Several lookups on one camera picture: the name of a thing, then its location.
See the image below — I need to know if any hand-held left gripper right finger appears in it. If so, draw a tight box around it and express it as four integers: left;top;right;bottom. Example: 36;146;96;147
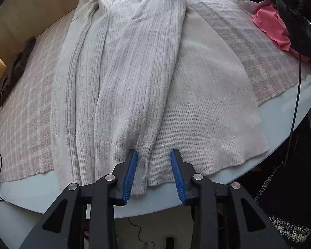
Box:
170;149;291;249

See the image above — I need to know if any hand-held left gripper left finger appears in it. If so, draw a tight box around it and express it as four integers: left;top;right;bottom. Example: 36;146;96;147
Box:
19;149;138;249

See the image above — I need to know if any beige knit sweater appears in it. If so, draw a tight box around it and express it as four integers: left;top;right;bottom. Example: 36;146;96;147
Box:
50;0;270;195

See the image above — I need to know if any white cloth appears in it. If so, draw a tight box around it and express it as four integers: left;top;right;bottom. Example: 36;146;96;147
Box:
237;0;271;15

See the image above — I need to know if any pink garment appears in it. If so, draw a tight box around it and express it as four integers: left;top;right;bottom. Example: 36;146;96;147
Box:
252;5;292;52

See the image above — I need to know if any black garment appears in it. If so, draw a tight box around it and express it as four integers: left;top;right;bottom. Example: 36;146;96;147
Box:
272;0;311;63

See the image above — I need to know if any pink plaid blanket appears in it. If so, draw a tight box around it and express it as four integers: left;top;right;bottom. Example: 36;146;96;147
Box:
0;0;311;184

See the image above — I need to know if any patterned rug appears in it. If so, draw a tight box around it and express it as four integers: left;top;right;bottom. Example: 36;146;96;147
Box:
255;104;311;248

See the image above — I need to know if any light wooden board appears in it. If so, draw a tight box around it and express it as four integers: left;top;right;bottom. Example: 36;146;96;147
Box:
0;0;87;55

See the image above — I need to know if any dark brown folded cloth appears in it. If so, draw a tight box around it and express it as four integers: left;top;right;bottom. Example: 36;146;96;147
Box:
0;37;37;107

